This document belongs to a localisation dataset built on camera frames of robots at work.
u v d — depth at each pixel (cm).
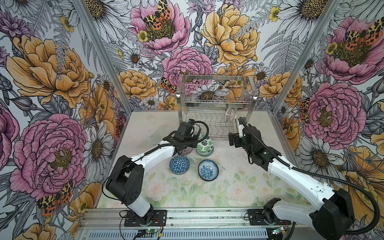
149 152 53
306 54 89
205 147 92
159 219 73
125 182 45
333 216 38
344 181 41
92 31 78
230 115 105
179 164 90
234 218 76
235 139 73
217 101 120
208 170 87
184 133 68
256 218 73
